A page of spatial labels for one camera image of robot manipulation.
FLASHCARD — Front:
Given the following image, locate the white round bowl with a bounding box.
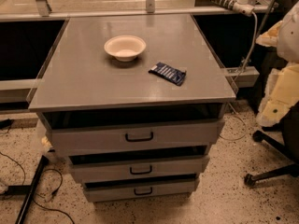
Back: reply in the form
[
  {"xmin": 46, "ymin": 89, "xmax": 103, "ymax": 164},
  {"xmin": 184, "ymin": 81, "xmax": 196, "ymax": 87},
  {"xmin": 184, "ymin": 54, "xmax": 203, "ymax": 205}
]
[{"xmin": 104, "ymin": 35, "xmax": 147, "ymax": 62}]

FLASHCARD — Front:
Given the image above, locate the black metal floor bar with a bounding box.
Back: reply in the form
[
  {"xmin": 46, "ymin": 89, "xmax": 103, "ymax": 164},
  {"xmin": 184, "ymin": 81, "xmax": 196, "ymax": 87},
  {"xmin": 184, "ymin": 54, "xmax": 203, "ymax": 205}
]
[{"xmin": 15, "ymin": 155, "xmax": 49, "ymax": 224}]

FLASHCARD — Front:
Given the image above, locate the grey aluminium frame rail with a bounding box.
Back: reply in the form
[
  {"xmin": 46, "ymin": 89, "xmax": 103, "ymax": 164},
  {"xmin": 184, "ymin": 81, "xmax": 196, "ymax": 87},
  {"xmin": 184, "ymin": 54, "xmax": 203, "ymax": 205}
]
[{"xmin": 0, "ymin": 4, "xmax": 275, "ymax": 23}]

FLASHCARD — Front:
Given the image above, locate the grey drawer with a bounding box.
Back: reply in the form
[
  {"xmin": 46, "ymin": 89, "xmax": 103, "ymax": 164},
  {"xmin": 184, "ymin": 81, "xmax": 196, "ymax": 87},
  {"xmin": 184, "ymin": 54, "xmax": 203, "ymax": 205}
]
[
  {"xmin": 83, "ymin": 177, "xmax": 199, "ymax": 203},
  {"xmin": 47, "ymin": 119, "xmax": 224, "ymax": 156},
  {"xmin": 70, "ymin": 155, "xmax": 209, "ymax": 183}
]

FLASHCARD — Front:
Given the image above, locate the white power cable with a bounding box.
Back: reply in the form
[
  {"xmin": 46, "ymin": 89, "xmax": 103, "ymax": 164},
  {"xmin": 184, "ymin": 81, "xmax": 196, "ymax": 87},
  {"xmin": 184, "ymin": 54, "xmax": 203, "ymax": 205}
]
[{"xmin": 219, "ymin": 11, "xmax": 259, "ymax": 142}]

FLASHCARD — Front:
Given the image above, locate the black floor cable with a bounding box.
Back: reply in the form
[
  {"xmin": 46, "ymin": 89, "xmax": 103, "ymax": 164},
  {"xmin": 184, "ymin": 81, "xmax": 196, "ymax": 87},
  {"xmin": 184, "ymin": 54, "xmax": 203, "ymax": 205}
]
[{"xmin": 0, "ymin": 151, "xmax": 76, "ymax": 224}]

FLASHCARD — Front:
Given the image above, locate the blue snack packet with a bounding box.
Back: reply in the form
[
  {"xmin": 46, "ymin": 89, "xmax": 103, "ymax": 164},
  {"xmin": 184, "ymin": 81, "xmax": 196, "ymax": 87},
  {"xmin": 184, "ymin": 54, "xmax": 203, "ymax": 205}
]
[{"xmin": 149, "ymin": 63, "xmax": 187, "ymax": 86}]

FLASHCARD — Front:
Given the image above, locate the grey drawer cabinet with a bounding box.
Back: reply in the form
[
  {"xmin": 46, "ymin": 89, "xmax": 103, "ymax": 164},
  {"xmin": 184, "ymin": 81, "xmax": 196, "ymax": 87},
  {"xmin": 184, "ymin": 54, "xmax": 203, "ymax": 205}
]
[{"xmin": 29, "ymin": 14, "xmax": 235, "ymax": 190}]

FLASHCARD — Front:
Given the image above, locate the grey bottom drawer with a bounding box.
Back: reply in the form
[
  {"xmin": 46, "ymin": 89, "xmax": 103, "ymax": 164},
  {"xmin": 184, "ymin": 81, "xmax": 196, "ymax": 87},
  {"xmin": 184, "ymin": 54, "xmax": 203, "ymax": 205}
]
[{"xmin": 83, "ymin": 177, "xmax": 199, "ymax": 203}]

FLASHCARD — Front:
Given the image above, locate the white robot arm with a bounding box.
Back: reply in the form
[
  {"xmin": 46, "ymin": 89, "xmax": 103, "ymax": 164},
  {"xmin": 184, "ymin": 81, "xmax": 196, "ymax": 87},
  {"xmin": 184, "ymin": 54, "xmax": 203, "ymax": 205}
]
[{"xmin": 256, "ymin": 2, "xmax": 299, "ymax": 127}]

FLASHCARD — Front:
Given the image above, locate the black office chair base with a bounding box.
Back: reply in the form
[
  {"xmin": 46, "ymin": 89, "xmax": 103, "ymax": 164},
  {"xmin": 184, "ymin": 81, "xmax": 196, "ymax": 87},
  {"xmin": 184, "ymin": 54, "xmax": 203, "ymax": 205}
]
[{"xmin": 243, "ymin": 130, "xmax": 299, "ymax": 188}]

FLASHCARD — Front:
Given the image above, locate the grey top drawer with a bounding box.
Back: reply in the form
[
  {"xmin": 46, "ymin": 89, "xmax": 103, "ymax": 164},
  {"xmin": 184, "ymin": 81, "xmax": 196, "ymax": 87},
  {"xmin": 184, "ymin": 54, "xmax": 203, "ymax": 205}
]
[{"xmin": 47, "ymin": 119, "xmax": 224, "ymax": 156}]

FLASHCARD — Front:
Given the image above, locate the white power strip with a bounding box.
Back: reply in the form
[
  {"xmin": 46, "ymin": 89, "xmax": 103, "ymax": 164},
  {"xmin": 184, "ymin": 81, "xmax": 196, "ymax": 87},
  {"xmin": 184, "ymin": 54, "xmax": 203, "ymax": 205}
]
[{"xmin": 209, "ymin": 0, "xmax": 254, "ymax": 17}]

